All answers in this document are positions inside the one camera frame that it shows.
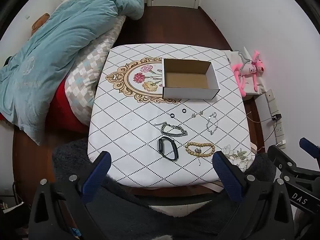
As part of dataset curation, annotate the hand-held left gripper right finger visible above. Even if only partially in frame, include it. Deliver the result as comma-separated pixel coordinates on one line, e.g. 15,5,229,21
212,151,295,240

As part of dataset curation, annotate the white paper bag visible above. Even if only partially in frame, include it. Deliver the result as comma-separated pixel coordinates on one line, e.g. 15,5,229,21
222,50,268,96

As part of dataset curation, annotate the wooden bead bracelet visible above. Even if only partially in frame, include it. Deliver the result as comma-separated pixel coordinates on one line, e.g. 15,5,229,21
185,142,216,166

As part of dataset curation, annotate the light blue quilt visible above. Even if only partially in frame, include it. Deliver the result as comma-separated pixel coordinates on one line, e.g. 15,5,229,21
0,0,145,146

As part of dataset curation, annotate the thick silver chain bracelet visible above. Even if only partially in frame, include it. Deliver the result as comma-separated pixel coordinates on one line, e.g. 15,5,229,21
153,122,188,138

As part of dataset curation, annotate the checkered pillow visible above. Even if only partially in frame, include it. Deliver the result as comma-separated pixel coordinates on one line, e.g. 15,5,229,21
64,15,127,127

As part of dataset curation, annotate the black smart band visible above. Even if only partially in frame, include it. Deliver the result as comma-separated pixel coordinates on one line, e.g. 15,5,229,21
157,137,179,161

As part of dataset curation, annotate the white cardboard box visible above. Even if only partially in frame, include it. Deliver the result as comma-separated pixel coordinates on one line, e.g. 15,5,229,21
162,58,221,100

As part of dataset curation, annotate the pink plush toy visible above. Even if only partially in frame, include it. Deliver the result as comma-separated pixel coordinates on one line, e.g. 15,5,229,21
231,50,266,97

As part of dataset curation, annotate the thin silver chain bracelet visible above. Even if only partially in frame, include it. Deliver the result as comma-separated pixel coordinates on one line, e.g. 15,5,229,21
206,112,218,136

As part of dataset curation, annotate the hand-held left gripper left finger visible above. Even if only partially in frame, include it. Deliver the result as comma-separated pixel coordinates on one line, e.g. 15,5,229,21
28,151,112,240

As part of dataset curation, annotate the white wall socket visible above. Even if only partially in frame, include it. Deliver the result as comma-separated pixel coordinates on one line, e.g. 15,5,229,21
274,121,286,138
265,89,279,115

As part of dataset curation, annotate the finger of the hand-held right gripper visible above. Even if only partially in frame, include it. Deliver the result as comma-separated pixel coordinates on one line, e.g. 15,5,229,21
299,137,320,162
267,145,320,180

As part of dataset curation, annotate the brown plush toy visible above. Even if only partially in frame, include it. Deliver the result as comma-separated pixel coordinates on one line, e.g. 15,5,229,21
31,13,50,34

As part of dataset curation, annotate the red blanket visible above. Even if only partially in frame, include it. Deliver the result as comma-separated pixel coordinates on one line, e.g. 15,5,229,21
46,79,88,133

